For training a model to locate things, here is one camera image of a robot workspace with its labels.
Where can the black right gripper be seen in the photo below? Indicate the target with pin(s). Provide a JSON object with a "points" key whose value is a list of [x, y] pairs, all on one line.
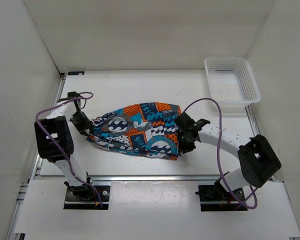
{"points": [[182, 147]]}

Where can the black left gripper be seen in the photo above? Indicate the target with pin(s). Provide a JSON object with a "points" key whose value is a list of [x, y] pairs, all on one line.
{"points": [[87, 124]]}

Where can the colourful patterned shorts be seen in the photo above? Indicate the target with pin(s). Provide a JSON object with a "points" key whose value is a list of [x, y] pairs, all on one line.
{"points": [[141, 130]]}

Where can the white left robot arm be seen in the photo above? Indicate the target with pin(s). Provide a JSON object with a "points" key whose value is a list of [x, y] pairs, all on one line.
{"points": [[55, 143]]}

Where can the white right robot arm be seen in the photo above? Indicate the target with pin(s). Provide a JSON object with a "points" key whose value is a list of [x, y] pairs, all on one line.
{"points": [[257, 159]]}

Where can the small dark blue label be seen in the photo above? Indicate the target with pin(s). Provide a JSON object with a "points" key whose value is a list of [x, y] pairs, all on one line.
{"points": [[76, 73]]}

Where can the white plastic mesh basket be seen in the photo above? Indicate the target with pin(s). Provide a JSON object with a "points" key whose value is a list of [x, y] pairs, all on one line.
{"points": [[231, 82]]}

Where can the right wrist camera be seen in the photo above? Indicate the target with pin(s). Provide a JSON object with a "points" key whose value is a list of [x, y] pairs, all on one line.
{"points": [[185, 123]]}

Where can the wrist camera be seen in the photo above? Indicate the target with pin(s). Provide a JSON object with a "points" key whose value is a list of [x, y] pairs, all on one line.
{"points": [[185, 123], [71, 96]]}

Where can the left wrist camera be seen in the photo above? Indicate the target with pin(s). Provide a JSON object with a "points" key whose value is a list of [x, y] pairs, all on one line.
{"points": [[71, 96]]}

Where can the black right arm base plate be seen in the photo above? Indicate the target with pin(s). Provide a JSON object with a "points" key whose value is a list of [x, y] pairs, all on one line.
{"points": [[214, 200]]}

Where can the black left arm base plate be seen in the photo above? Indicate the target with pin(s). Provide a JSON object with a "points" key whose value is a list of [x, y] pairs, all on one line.
{"points": [[72, 197]]}

